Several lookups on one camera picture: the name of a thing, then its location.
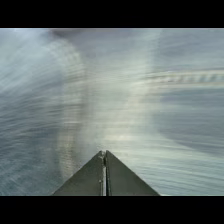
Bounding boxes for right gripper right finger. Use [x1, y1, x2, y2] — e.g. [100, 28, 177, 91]
[105, 150, 161, 197]

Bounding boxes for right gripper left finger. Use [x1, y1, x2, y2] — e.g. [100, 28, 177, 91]
[51, 150, 107, 197]

